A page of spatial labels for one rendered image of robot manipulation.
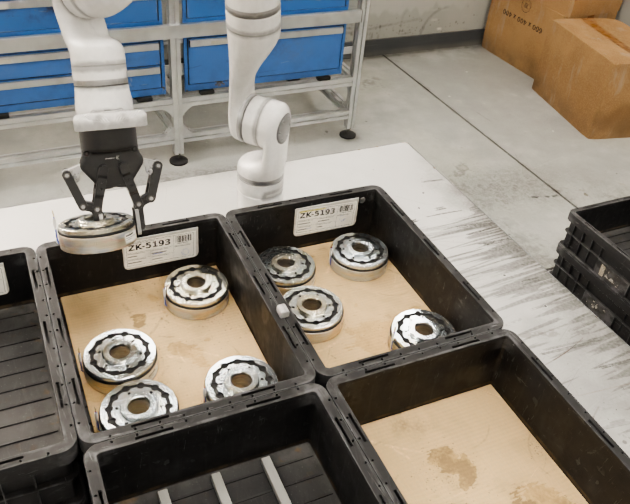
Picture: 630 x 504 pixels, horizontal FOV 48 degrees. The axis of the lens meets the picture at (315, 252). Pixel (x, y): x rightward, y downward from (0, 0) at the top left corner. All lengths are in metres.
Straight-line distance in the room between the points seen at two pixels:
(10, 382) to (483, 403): 0.67
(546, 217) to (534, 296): 1.63
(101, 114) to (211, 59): 2.09
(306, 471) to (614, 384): 0.65
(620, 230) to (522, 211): 0.95
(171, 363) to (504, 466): 0.49
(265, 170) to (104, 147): 0.44
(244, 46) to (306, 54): 1.94
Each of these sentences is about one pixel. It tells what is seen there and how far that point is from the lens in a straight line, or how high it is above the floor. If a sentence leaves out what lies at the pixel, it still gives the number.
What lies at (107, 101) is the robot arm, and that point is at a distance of 0.98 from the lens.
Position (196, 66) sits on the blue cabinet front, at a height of 0.43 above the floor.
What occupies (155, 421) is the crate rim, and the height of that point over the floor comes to 0.93.
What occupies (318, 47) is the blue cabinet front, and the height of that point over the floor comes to 0.46.
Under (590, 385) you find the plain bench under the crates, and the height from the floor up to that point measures 0.70.
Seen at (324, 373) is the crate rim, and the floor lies 0.93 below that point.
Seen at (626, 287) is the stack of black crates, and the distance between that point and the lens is 1.96.
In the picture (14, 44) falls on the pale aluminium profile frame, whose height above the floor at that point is 0.59.
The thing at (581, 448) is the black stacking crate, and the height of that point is 0.89.
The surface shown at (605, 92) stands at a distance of 3.78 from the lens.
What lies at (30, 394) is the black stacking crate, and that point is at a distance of 1.08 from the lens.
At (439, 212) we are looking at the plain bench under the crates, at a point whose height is 0.70.
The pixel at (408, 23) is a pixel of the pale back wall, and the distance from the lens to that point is 4.46.
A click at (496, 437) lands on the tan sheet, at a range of 1.05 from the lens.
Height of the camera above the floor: 1.61
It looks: 37 degrees down
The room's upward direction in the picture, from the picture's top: 6 degrees clockwise
